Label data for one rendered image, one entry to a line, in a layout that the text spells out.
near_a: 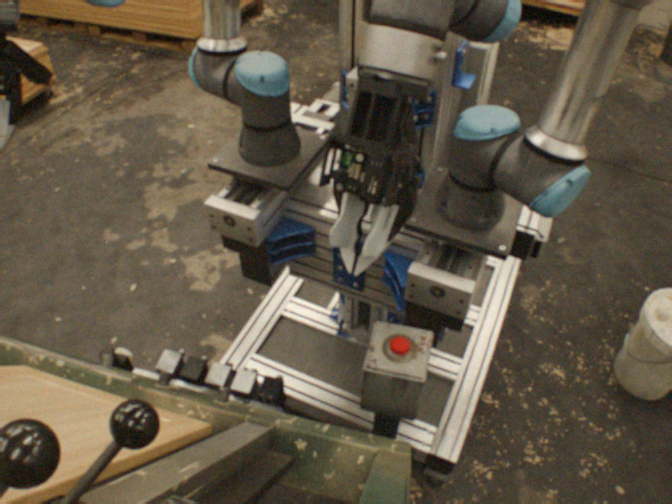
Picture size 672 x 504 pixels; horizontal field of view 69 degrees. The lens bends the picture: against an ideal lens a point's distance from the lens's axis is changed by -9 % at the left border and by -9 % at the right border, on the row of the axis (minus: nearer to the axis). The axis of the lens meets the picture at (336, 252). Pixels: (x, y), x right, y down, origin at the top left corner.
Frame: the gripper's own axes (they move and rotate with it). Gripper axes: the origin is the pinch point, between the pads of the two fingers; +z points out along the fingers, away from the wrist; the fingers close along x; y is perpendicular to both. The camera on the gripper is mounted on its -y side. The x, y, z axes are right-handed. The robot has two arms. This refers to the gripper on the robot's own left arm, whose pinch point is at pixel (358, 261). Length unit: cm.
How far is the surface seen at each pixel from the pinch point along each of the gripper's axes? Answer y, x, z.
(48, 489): 27.4, -17.7, 24.0
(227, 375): -33, -33, 49
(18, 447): 40.1, -3.0, -0.1
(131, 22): -277, -313, -18
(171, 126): -211, -203, 40
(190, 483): 15.0, -8.6, 26.9
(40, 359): -7, -63, 47
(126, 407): 29.3, -5.5, 5.2
